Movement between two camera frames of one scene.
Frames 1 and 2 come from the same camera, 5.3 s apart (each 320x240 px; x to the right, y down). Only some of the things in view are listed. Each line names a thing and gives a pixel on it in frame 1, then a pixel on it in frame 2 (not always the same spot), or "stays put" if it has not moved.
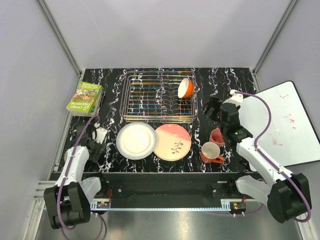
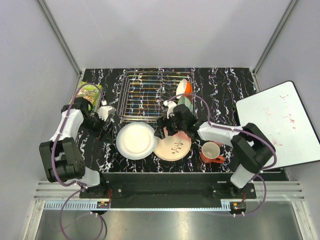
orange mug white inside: [210, 153] stays put
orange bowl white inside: [185, 89] stays put
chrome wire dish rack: [152, 97] stays put
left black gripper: [94, 157] → [101, 134]
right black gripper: [214, 103] → [161, 124]
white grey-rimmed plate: [136, 140] stays put
